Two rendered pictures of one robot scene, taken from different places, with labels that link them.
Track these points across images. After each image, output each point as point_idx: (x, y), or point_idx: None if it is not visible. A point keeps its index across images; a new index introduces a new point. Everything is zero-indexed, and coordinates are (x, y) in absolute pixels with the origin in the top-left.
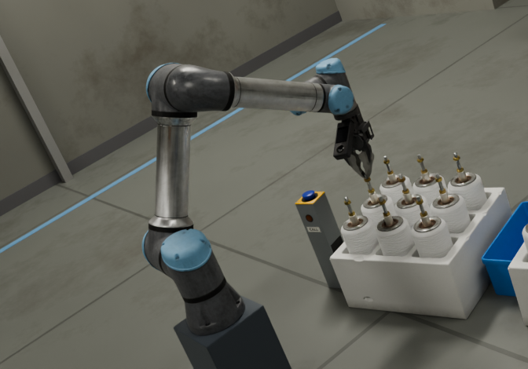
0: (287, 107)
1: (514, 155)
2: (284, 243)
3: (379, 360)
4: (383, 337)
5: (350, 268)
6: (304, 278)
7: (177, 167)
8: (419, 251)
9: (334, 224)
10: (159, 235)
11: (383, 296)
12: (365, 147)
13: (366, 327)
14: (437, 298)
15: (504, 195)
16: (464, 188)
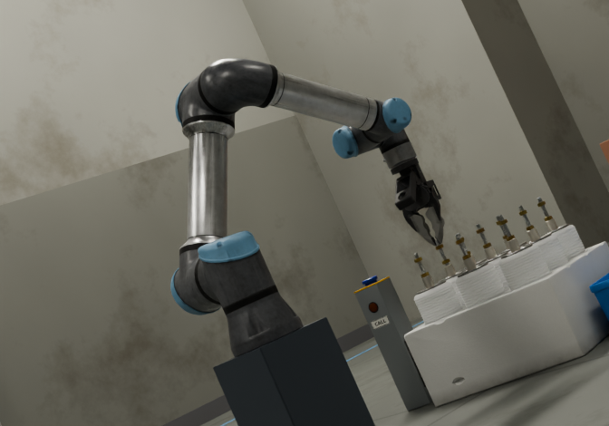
0: (337, 111)
1: None
2: None
3: (481, 408)
4: (483, 400)
5: (431, 340)
6: (374, 421)
7: (214, 178)
8: (512, 285)
9: (405, 318)
10: (193, 254)
11: (478, 366)
12: (432, 201)
13: (460, 405)
14: (543, 338)
15: (607, 249)
16: (556, 233)
